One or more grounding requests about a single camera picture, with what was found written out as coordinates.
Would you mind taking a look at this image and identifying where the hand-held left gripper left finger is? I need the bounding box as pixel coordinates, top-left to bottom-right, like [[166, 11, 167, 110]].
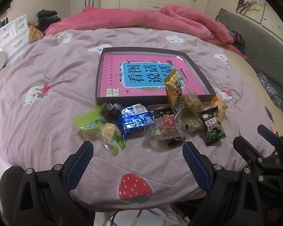
[[13, 141, 95, 226]]

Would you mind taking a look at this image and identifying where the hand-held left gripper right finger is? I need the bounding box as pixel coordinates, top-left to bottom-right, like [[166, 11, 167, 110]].
[[182, 141, 274, 226]]

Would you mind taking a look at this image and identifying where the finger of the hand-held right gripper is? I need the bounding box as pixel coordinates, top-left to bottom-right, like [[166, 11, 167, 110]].
[[258, 124, 283, 161], [233, 136, 283, 173]]

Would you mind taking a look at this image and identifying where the green pastry packet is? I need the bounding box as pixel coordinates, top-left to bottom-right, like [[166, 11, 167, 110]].
[[75, 103, 127, 156]]

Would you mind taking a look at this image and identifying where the clear packet with red candy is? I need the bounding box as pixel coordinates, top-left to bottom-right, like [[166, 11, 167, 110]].
[[144, 114, 188, 144]]

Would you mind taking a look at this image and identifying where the orange pastry packet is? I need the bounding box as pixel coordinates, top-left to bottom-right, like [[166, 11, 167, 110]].
[[210, 95, 229, 125]]

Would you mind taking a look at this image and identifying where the brown chocolate bar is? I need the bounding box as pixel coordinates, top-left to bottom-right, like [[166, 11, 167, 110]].
[[152, 107, 188, 147]]

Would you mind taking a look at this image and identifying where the blue snack packet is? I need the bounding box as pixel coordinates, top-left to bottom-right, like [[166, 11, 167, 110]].
[[117, 104, 155, 139]]

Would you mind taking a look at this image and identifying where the grey cardboard box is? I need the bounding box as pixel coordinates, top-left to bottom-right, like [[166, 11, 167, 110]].
[[95, 47, 217, 105]]

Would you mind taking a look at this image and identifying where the black green pea packet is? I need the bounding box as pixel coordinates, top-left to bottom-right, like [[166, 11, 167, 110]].
[[198, 106, 227, 147]]

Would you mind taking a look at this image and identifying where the dark patterned pillow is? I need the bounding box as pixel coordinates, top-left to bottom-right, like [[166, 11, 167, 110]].
[[257, 73, 283, 109]]

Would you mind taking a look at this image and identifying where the clear packet with green label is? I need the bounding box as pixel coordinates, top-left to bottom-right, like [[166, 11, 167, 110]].
[[179, 107, 205, 134]]

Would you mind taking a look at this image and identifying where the pink printed bed sheet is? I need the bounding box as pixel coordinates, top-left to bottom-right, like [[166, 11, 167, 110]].
[[0, 27, 283, 209]]

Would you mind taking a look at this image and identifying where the small dark candy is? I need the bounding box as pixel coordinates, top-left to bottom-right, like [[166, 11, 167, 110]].
[[100, 103, 123, 124]]

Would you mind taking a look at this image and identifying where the clear packet with beige snack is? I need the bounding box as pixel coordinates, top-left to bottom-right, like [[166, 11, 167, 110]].
[[183, 91, 204, 113]]

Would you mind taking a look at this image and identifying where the gold snack packet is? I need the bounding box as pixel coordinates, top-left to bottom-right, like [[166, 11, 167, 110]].
[[164, 69, 187, 113]]

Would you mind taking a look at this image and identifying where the grey quilted headboard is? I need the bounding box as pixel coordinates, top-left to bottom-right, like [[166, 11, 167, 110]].
[[216, 8, 283, 132]]

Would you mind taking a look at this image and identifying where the pink book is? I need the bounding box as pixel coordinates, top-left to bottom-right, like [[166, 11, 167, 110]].
[[99, 54, 209, 97]]

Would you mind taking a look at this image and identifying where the striped cloth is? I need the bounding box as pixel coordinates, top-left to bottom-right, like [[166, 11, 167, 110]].
[[226, 27, 247, 54]]

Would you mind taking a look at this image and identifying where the tan plush blanket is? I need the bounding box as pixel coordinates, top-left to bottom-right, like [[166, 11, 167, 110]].
[[27, 21, 45, 44]]

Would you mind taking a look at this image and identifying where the white drawer cabinet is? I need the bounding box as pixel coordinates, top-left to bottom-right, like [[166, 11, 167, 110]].
[[0, 14, 30, 58]]

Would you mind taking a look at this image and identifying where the dark clothes pile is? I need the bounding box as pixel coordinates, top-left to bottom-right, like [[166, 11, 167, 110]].
[[36, 9, 62, 32]]

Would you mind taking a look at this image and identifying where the pink quilt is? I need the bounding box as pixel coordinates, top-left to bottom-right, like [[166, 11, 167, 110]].
[[44, 5, 247, 59]]

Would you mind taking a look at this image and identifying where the black cable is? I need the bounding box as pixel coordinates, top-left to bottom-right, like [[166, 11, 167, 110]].
[[108, 208, 123, 226]]

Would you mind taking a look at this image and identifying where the tree wall painting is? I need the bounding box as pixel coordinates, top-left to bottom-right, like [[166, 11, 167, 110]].
[[236, 0, 283, 50]]

